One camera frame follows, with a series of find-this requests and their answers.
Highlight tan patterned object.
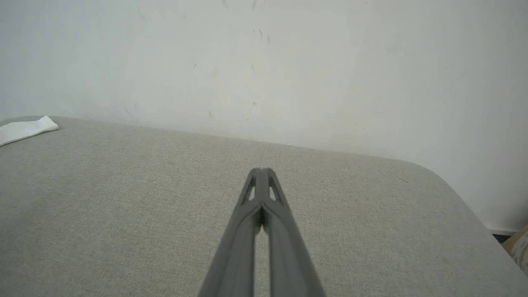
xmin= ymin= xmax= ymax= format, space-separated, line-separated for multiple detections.
xmin=502 ymin=226 xmax=528 ymax=276

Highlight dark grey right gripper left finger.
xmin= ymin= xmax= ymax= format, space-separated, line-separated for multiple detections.
xmin=198 ymin=167 xmax=262 ymax=297

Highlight beige fabric sofa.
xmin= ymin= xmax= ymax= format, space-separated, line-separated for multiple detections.
xmin=0 ymin=116 xmax=528 ymax=297

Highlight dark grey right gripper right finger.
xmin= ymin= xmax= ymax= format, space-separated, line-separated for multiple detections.
xmin=261 ymin=167 xmax=326 ymax=297

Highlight white garment with grey stitching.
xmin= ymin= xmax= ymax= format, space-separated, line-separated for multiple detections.
xmin=0 ymin=115 xmax=59 ymax=147

